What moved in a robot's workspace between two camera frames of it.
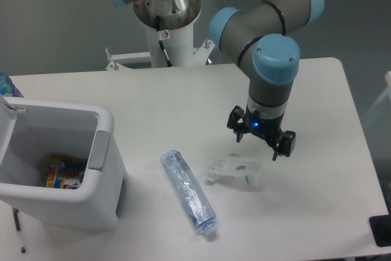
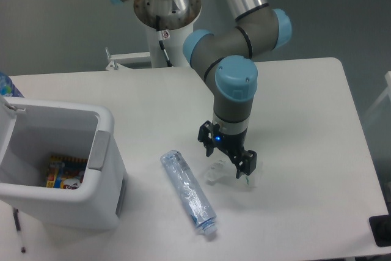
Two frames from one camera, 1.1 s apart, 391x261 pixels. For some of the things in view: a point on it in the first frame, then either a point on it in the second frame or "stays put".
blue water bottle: x=7 y=88 stays put
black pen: x=16 y=212 stays put
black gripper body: x=264 y=128 → x=233 y=143
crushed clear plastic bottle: x=196 y=201 stays put
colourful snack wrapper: x=65 y=172 stays put
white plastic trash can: x=31 y=131 stays put
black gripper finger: x=286 y=144 → x=248 y=165
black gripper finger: x=236 y=122 → x=206 y=136
